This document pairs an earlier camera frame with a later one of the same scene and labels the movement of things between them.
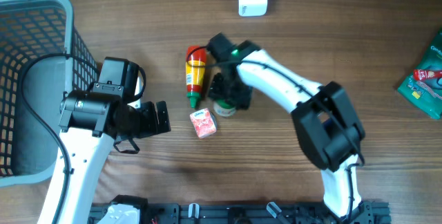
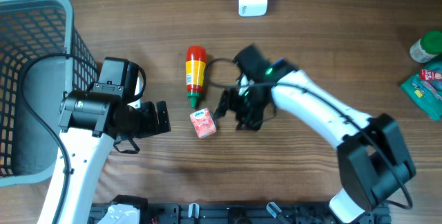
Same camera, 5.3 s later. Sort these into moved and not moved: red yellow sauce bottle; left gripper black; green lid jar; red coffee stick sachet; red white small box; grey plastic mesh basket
Moved: red coffee stick sachet; green lid jar
Not moved: left gripper black; red yellow sauce bottle; grey plastic mesh basket; red white small box
